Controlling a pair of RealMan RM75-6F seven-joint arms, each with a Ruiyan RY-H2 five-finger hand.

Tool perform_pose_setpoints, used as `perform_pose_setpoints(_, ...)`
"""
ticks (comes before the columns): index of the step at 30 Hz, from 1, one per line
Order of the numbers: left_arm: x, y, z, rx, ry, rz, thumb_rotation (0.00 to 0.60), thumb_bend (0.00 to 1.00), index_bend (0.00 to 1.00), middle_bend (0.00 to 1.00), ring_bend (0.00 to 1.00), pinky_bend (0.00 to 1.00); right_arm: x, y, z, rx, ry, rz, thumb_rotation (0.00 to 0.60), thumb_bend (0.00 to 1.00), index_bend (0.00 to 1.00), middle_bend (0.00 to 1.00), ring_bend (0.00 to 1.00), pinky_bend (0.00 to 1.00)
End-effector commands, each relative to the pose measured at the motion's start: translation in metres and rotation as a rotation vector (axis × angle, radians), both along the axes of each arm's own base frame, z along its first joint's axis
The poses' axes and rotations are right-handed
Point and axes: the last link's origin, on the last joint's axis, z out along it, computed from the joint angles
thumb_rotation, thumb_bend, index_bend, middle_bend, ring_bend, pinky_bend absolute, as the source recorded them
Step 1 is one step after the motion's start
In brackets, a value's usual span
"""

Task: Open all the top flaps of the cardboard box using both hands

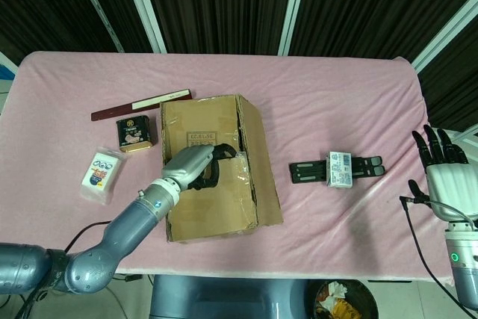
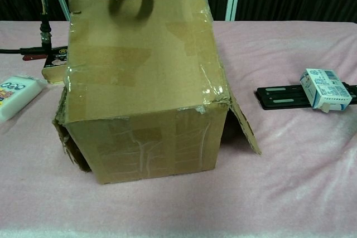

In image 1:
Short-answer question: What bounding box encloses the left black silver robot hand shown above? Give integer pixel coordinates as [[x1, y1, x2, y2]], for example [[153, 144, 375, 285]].
[[161, 142, 238, 190]]

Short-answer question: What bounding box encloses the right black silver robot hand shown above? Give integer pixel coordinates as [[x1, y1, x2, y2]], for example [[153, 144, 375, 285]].
[[407, 124, 478, 223]]

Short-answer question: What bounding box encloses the brown cardboard shipping box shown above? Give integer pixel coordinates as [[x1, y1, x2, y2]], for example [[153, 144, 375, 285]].
[[159, 93, 284, 244]]

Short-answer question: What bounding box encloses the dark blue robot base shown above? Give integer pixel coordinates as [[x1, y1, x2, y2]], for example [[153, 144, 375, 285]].
[[149, 273, 317, 319]]

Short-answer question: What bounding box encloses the dark brown snack packet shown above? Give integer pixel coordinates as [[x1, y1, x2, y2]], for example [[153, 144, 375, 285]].
[[90, 87, 192, 123]]

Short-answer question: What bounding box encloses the black and gold tin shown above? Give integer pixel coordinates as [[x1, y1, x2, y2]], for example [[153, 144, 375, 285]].
[[115, 115, 155, 154]]

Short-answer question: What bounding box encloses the white tissue packet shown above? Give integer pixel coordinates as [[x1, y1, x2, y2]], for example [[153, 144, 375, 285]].
[[80, 146, 126, 206]]

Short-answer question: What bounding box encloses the small white printed carton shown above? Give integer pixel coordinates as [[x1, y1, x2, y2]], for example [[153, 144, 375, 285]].
[[324, 150, 355, 189]]

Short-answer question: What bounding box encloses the pink table cloth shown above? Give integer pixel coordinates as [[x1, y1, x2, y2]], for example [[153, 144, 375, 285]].
[[0, 51, 466, 283]]

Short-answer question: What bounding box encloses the black waste bin with trash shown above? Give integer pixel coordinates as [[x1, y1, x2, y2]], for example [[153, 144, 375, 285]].
[[306, 279, 376, 319]]

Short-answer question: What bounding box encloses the black pleated curtain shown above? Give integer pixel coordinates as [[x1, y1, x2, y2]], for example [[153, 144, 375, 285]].
[[0, 0, 478, 129]]

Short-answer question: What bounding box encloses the black right hand cable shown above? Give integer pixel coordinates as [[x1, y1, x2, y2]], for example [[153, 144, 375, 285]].
[[399, 194, 478, 319]]

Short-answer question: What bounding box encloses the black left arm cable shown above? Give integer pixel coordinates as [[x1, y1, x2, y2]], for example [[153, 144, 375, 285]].
[[63, 220, 113, 253]]

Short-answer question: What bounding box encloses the wide white frame post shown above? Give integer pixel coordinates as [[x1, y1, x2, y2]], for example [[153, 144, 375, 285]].
[[410, 0, 478, 73], [276, 0, 311, 57], [119, 0, 167, 54]]

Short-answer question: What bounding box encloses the thin white frame post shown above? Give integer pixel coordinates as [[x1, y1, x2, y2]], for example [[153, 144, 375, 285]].
[[69, 0, 125, 53]]

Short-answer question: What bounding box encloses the white frame with blue panel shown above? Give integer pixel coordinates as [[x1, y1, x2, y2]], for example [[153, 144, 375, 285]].
[[0, 52, 19, 93]]

